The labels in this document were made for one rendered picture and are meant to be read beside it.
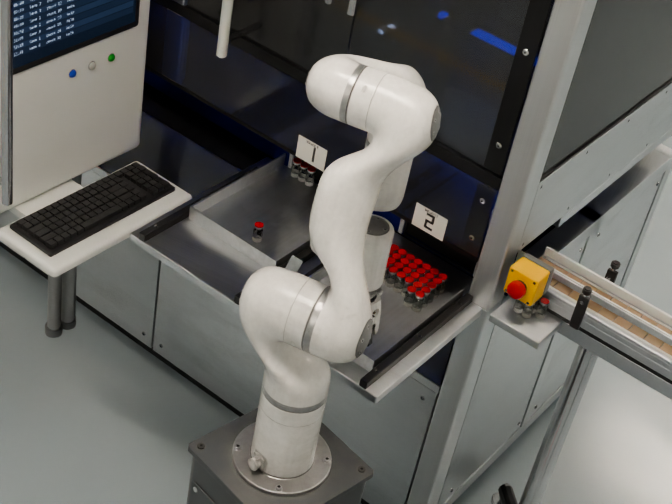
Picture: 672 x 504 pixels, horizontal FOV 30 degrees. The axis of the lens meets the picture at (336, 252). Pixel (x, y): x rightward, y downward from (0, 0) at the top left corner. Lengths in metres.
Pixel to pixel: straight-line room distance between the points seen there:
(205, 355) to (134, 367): 0.32
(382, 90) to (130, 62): 1.18
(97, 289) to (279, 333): 1.69
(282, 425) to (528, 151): 0.76
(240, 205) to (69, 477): 0.96
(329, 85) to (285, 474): 0.75
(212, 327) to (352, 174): 1.50
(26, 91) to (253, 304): 0.95
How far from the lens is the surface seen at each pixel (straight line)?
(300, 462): 2.34
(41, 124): 2.95
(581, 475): 3.79
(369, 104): 1.99
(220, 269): 2.77
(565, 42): 2.45
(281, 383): 2.20
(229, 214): 2.92
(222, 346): 3.46
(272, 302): 2.11
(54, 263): 2.87
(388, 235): 2.35
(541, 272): 2.71
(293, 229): 2.91
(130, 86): 3.11
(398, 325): 2.71
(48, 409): 3.65
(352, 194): 2.03
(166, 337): 3.63
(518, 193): 2.62
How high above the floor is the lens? 2.63
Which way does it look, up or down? 38 degrees down
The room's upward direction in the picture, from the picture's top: 12 degrees clockwise
